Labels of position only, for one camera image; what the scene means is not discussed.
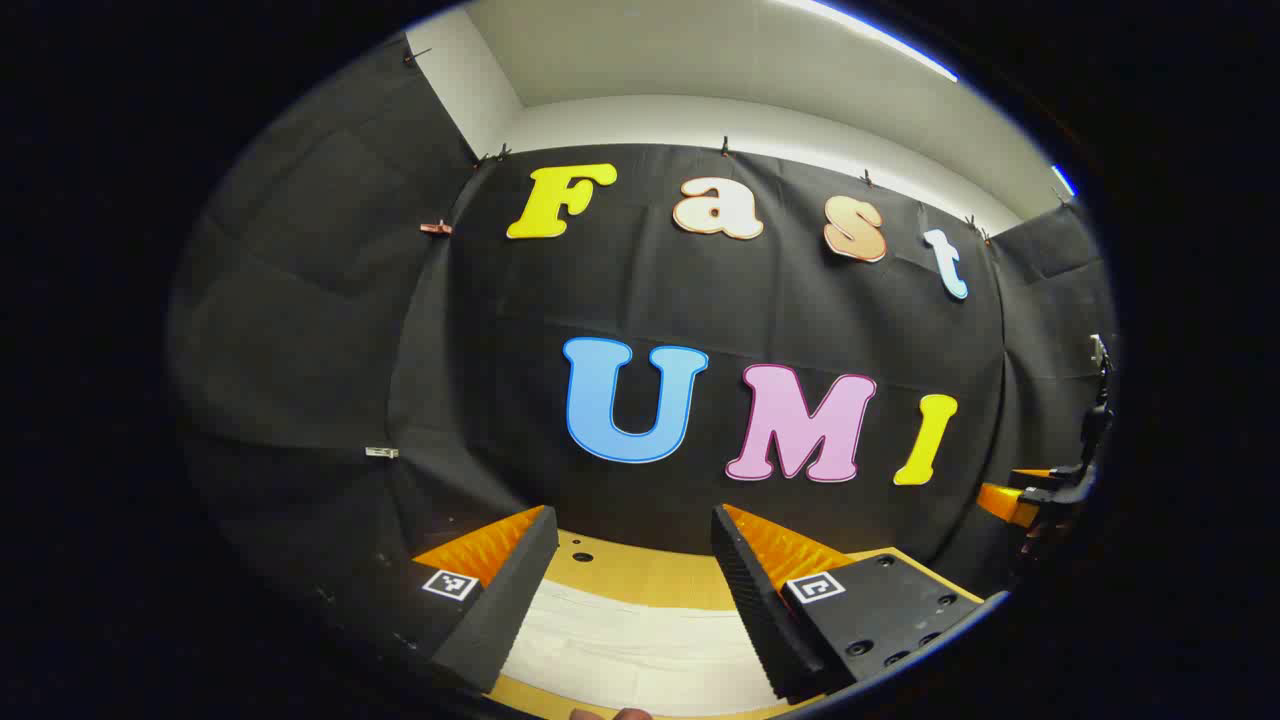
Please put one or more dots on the silver cloth clip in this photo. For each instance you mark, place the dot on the silver cloth clip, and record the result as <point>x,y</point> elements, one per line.
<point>381,452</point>

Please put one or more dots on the copper cloth clip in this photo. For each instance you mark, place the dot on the copper cloth clip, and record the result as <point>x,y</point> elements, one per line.
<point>436,228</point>

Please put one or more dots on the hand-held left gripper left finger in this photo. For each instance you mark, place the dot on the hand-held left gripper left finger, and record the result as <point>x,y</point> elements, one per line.
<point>500,620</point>

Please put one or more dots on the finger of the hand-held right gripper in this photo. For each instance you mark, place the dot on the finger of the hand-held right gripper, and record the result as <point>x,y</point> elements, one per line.
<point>1000,502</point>
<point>1032,474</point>

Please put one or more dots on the black backdrop cloth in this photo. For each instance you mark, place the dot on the black backdrop cloth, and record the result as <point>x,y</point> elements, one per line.
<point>620,290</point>

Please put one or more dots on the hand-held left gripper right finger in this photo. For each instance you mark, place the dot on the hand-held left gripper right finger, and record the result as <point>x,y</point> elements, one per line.
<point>760,620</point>

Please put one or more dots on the white jeans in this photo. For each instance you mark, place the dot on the white jeans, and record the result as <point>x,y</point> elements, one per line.
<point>630,650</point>

